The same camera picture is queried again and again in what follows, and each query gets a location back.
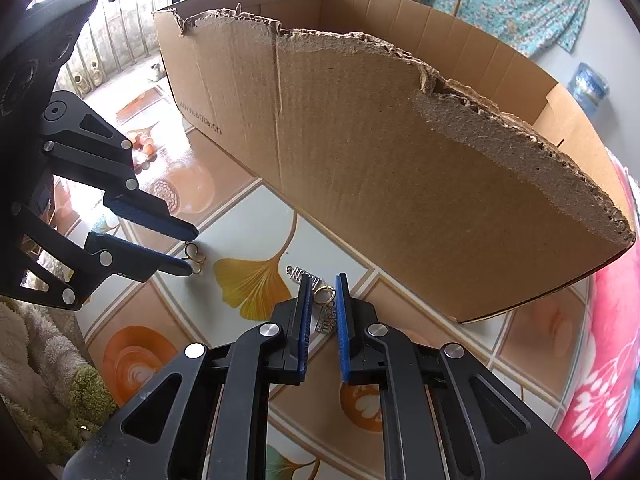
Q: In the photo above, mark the gold butterfly pendant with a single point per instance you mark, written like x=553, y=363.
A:
x=193, y=256

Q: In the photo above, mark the brown cardboard box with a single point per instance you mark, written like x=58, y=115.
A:
x=454, y=163

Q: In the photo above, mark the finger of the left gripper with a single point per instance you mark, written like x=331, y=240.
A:
x=103, y=255
x=81, y=146

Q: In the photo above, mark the blue water jug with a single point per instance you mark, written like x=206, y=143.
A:
x=589, y=89

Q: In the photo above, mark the gold rhinestone earrings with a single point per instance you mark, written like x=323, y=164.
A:
x=323, y=299

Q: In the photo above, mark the pink floral blanket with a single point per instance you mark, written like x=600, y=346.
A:
x=604, y=410

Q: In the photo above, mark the green knitted cloth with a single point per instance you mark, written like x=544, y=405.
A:
x=56, y=425

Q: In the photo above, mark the ginkgo pattern tablecloth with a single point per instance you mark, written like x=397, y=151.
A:
x=204, y=414

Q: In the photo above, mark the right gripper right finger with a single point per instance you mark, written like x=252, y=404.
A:
x=444, y=414

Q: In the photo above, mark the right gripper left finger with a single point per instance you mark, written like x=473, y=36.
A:
x=204, y=414

